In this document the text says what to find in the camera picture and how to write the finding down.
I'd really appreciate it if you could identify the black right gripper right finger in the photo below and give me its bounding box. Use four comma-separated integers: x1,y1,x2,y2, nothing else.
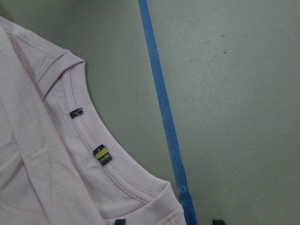
212,219,225,225

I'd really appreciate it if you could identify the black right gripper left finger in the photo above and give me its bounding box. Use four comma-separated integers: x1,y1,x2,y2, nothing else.
114,218,126,225

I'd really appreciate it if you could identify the pink Snoopy t-shirt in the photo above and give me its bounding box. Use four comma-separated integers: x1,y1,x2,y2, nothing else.
0,18,186,225

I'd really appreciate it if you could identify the long blue tape strip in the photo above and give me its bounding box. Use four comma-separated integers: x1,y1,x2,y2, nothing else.
138,0,198,225

